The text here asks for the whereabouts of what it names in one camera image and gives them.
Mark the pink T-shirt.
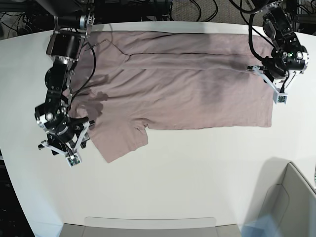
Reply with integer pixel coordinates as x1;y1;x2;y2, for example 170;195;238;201
69;31;273;162

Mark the grey box at right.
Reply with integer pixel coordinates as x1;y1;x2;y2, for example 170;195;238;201
258;163;316;237

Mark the blue cloth in box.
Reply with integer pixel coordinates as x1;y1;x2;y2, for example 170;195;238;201
241;215;279;237

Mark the grey box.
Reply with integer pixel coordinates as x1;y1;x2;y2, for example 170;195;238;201
258;163;316;237
60;217;241;237

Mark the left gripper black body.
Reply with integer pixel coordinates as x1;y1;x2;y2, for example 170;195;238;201
262;46;309;79

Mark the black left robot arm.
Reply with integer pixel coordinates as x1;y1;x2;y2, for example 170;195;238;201
248;0;309;79

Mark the grey box at bottom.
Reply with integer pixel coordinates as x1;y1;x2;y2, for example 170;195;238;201
60;217;241;237

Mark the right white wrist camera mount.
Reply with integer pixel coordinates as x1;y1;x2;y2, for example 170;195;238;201
38;117;95;166

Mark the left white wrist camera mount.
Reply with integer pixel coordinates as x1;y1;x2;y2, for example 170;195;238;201
247;65;297;104

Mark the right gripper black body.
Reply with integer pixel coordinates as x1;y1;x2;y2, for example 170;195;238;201
35;105;89;148

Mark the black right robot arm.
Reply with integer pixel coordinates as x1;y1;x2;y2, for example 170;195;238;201
35;7;94;152

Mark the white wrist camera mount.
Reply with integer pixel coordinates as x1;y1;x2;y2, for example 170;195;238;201
247;65;297;104
38;117;95;166

